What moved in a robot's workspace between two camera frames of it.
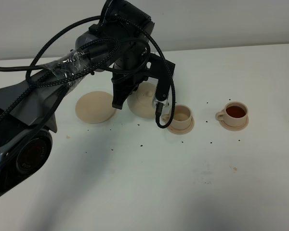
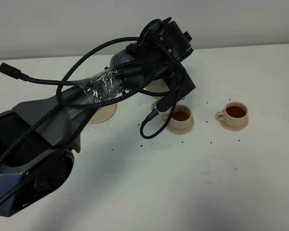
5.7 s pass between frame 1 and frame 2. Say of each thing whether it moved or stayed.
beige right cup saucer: stayed
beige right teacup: stayed
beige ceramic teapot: moved
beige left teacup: stayed
